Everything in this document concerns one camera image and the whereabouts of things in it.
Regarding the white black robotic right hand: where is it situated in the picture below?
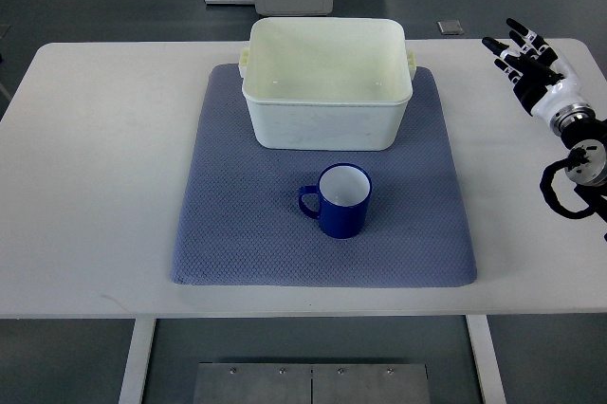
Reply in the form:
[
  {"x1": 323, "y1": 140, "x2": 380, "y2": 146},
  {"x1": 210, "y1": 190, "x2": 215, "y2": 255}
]
[{"x1": 482, "y1": 18, "x2": 596, "y2": 136}]

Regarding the blue mug white inside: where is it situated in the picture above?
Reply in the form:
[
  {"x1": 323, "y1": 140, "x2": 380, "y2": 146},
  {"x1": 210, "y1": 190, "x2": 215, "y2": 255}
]
[{"x1": 298, "y1": 163, "x2": 373, "y2": 239}]

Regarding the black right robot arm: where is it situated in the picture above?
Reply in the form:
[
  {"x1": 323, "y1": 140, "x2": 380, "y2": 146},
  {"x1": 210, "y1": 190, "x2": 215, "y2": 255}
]
[{"x1": 540, "y1": 107, "x2": 606, "y2": 221}]

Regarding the white plastic box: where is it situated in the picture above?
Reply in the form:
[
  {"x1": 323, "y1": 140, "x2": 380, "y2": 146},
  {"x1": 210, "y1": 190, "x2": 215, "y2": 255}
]
[{"x1": 239, "y1": 17, "x2": 415, "y2": 151}]

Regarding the small grey floor plate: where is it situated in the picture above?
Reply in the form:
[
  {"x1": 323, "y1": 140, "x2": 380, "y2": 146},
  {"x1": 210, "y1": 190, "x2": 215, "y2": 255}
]
[{"x1": 436, "y1": 20, "x2": 465, "y2": 36}]

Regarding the right white table leg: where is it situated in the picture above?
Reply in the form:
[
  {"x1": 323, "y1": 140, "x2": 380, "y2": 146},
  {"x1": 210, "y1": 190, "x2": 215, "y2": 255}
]
[{"x1": 466, "y1": 315, "x2": 506, "y2": 404}]

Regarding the white table leg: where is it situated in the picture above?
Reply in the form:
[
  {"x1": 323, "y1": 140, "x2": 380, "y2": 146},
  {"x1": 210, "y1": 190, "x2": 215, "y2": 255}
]
[
  {"x1": 119, "y1": 318, "x2": 156, "y2": 404},
  {"x1": 466, "y1": 315, "x2": 506, "y2": 404}
]

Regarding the blue textured mat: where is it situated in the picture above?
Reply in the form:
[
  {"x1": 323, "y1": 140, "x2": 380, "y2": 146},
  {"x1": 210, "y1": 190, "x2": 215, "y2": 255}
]
[{"x1": 171, "y1": 64, "x2": 477, "y2": 288}]

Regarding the left white table leg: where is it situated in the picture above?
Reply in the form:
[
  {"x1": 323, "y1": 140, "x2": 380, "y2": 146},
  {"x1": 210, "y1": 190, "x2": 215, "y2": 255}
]
[{"x1": 119, "y1": 318, "x2": 156, "y2": 404}]

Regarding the metal floor base plate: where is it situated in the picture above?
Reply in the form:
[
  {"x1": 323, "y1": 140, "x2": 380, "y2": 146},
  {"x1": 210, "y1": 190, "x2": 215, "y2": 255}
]
[{"x1": 193, "y1": 363, "x2": 431, "y2": 403}]

